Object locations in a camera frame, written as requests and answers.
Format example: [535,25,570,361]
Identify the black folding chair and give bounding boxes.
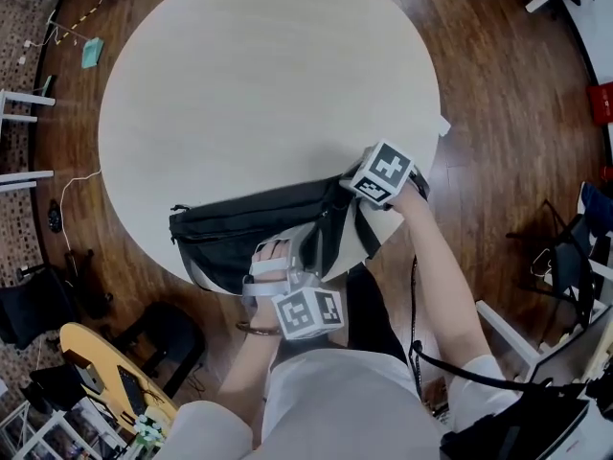
[506,198,613,316]

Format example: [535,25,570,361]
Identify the white table leg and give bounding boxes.
[475,299,543,369]

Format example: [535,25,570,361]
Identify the person's right forearm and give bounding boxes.
[391,191,500,369]

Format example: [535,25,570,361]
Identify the white floor cable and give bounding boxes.
[59,170,103,254]

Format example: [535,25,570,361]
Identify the teal box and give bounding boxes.
[80,36,105,70]

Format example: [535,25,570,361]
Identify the person's left forearm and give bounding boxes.
[216,298,284,403]

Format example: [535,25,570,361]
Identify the red box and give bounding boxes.
[587,82,613,126]

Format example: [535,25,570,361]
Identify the person's left hand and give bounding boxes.
[250,239,294,265]

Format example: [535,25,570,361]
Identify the black zipper bag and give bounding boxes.
[168,175,385,297]

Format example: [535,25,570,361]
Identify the black office chair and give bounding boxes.
[0,250,115,350]
[108,301,208,401]

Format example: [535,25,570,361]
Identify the black keyboard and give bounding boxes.
[116,365,148,417]

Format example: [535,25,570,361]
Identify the brown bead bracelet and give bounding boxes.
[235,320,282,339]

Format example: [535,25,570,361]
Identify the person's black trousers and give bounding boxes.
[345,264,409,361]

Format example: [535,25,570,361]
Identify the yellow black striped tape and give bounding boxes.
[54,3,102,46]

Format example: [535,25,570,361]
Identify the yellow wooden desk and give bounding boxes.
[58,322,179,436]

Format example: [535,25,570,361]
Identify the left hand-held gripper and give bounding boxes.
[240,222,347,341]

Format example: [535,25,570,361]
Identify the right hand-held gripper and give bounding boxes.
[339,139,432,211]

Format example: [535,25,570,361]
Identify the person's white shirt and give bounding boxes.
[161,346,522,460]

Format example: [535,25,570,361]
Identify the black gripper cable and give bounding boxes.
[406,253,533,403]

